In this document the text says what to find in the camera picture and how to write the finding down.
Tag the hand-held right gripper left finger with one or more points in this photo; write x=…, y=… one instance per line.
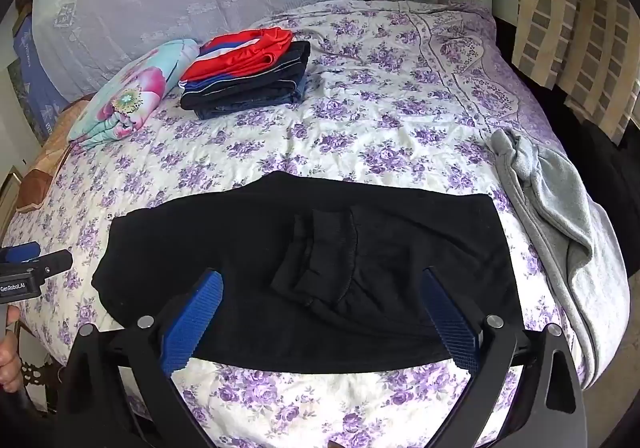
x=196, y=318

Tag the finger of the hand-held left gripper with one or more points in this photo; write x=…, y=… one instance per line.
x=54, y=262
x=20, y=252

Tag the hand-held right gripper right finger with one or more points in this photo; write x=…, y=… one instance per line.
x=450, y=323

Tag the folded black white-piped pants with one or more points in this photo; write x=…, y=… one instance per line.
x=260, y=78

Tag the person's left hand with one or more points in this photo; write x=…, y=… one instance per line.
x=7, y=358

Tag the brown cushion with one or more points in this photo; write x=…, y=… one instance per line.
x=42, y=173

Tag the folded floral turquoise blanket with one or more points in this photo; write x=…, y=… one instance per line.
x=130, y=93

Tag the folded blue jeans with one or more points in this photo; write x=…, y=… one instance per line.
x=250, y=108

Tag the purple floral bed quilt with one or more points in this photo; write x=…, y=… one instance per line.
x=350, y=128

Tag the folded red shorts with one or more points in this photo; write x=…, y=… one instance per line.
x=235, y=53

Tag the beige checked curtain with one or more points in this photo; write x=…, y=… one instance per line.
x=575, y=18

